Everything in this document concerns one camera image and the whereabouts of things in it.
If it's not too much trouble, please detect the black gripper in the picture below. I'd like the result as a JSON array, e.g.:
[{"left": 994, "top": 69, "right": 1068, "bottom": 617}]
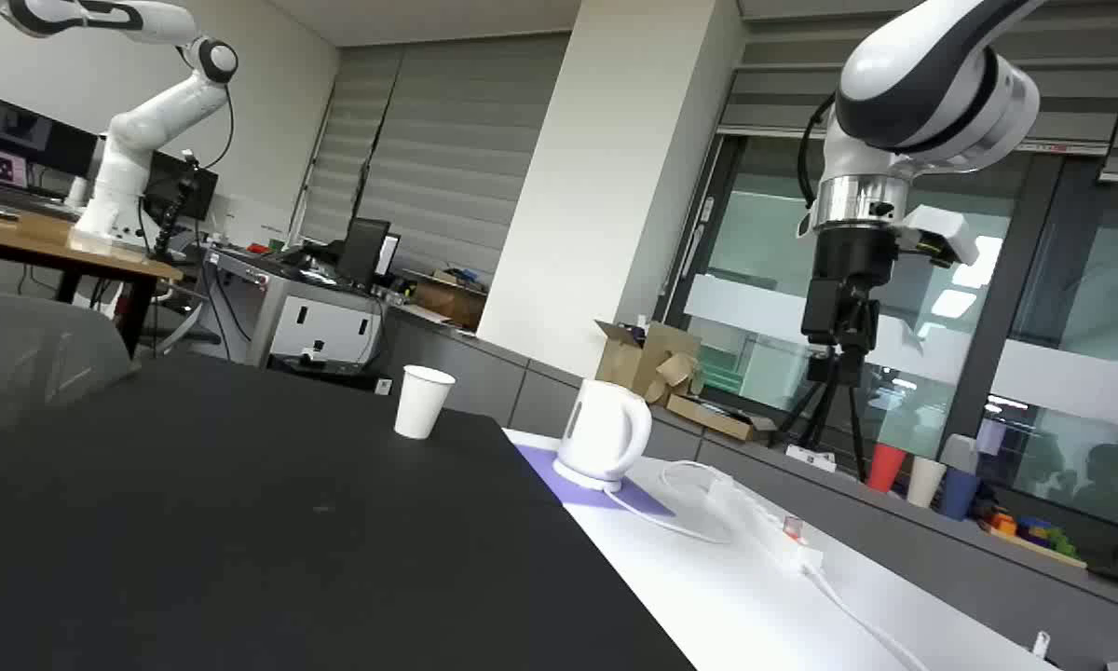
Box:
[{"left": 800, "top": 221, "right": 903, "bottom": 380}]

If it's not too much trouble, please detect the red plastic cup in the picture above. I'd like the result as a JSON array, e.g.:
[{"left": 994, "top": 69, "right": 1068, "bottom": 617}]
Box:
[{"left": 861, "top": 441, "right": 913, "bottom": 494}]

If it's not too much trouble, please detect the flat cardboard piece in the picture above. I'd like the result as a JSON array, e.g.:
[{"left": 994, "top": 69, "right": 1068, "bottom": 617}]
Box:
[{"left": 663, "top": 390, "right": 765, "bottom": 448}]

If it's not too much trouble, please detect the cream plastic cup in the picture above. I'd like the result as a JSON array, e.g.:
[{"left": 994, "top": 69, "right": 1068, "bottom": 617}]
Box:
[{"left": 903, "top": 454, "right": 950, "bottom": 511}]

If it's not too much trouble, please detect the blue plastic cup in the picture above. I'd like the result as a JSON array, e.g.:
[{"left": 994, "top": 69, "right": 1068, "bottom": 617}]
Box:
[{"left": 936, "top": 460, "right": 985, "bottom": 524}]

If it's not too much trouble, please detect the clear plastic bag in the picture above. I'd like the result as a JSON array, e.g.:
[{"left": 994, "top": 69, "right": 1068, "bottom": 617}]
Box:
[{"left": 625, "top": 454, "right": 837, "bottom": 588}]

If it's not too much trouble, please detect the open cardboard box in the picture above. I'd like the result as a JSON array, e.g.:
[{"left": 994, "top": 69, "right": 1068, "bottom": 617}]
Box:
[{"left": 594, "top": 316, "right": 707, "bottom": 411}]

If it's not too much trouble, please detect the colourful toy pile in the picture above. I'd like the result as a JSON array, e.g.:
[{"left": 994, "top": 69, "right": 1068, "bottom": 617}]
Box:
[{"left": 981, "top": 499, "right": 1085, "bottom": 564}]

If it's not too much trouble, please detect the white mug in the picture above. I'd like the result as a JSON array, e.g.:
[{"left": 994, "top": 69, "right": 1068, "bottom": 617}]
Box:
[{"left": 553, "top": 377, "right": 654, "bottom": 490}]

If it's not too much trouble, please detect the purple mat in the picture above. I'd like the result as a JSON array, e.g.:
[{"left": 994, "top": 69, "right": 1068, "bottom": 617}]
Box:
[{"left": 512, "top": 441, "right": 678, "bottom": 521}]

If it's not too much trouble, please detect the white paper cup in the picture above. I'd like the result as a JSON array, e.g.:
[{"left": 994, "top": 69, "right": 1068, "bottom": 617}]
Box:
[{"left": 392, "top": 360, "right": 459, "bottom": 442}]

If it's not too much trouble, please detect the black upright computer screen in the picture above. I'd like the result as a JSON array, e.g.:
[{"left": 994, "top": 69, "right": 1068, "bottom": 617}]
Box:
[{"left": 335, "top": 216, "right": 394, "bottom": 295}]

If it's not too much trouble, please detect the white cabinet box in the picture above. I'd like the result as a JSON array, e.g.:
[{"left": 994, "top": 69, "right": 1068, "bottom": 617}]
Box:
[{"left": 264, "top": 285, "right": 386, "bottom": 372}]

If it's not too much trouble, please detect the small black monitor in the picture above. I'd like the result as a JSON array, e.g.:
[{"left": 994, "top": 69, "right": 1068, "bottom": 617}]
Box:
[{"left": 140, "top": 149, "right": 221, "bottom": 228}]

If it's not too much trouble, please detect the wooden desk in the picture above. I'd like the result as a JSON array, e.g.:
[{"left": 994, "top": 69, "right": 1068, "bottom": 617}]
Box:
[{"left": 0, "top": 199, "right": 187, "bottom": 359}]

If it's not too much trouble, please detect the grey chair back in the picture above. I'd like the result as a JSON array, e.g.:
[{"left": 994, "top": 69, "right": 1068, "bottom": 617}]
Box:
[{"left": 0, "top": 285, "right": 138, "bottom": 431}]

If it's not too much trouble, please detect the large black monitor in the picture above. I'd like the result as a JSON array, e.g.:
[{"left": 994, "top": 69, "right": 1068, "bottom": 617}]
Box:
[{"left": 0, "top": 91, "right": 99, "bottom": 193}]

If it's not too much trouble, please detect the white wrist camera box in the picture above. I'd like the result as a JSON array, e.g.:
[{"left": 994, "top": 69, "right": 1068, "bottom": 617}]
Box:
[{"left": 898, "top": 199, "right": 985, "bottom": 267}]

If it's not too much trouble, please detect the white power cable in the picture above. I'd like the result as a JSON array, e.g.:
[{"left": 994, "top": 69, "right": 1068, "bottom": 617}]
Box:
[{"left": 805, "top": 564, "right": 938, "bottom": 671}]

